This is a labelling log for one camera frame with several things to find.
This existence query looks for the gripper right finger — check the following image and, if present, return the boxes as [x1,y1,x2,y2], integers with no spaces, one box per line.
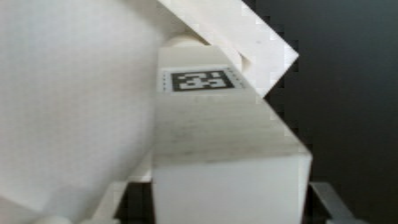
[304,182,355,224]

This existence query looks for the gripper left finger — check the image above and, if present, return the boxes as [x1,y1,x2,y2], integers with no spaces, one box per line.
[82,180,156,224]

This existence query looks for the white desk leg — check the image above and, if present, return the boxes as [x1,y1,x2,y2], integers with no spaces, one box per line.
[151,35,313,224]

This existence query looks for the white desk top tray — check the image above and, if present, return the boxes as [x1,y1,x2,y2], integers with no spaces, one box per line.
[0,0,297,224]

